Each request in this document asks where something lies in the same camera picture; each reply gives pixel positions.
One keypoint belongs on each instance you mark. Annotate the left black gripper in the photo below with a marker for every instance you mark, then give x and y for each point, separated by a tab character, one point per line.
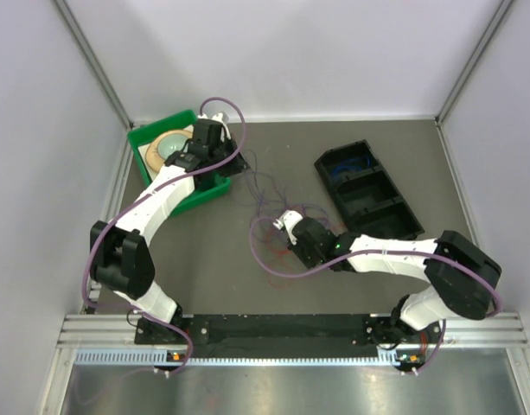
238	165

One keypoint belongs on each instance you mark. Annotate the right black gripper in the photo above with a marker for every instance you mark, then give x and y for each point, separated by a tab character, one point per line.
308	263

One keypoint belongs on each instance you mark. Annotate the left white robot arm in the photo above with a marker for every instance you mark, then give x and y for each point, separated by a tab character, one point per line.
120	257

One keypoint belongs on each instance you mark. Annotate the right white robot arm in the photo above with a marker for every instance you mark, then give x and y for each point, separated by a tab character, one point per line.
460	276

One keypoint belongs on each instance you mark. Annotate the light teal bowl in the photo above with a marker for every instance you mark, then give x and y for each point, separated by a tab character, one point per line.
170	142

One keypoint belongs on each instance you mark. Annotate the wooden round plate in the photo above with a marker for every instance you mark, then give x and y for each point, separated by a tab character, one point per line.
154	155

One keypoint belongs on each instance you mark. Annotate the white square board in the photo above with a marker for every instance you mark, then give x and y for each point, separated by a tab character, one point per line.
145	164

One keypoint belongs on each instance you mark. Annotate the green plastic bin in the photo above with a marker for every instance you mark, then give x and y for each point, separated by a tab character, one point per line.
140	141

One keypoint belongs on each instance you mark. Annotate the black three-compartment tray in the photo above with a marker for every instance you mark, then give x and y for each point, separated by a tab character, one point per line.
364	195

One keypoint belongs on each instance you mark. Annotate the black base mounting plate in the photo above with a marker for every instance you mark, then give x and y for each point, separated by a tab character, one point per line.
358	329

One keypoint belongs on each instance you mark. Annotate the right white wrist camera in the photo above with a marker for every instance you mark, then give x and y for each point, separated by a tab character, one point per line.
287	221

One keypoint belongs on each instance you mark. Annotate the slotted grey cable duct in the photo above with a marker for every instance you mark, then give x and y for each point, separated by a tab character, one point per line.
165	358

